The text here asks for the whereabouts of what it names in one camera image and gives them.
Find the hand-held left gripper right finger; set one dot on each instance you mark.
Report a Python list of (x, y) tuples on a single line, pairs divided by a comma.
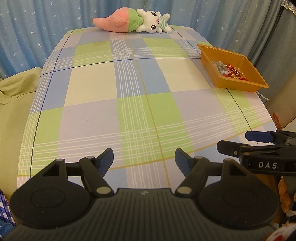
[(182, 161)]

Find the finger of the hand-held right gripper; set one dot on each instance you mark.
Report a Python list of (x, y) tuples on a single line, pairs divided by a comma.
[(257, 136), (229, 149)]

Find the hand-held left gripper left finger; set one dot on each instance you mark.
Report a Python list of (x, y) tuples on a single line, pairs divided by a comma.
[(106, 161)]

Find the orange plastic tray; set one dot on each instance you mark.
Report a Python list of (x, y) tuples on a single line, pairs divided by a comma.
[(252, 69)]

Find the small red candy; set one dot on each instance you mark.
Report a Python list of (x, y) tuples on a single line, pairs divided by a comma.
[(229, 66)]

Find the silver snack packet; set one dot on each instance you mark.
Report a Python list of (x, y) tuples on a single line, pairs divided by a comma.
[(218, 65)]

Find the orange toy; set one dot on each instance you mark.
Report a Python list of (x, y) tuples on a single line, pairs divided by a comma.
[(285, 192)]

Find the plaid tablecloth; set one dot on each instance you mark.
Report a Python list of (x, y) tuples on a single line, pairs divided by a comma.
[(138, 104)]

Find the grey curtain with lace trim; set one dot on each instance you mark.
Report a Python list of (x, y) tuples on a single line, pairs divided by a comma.
[(285, 46)]

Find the yellow-green cloth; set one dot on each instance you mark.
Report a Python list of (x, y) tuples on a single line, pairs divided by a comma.
[(16, 104)]

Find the blue checkered cloth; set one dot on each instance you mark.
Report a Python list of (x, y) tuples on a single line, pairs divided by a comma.
[(5, 206)]

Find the rabbit carrot plush toy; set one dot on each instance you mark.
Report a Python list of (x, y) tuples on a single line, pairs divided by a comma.
[(129, 19)]

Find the blue star curtain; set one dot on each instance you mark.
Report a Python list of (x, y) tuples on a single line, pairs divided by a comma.
[(57, 20)]

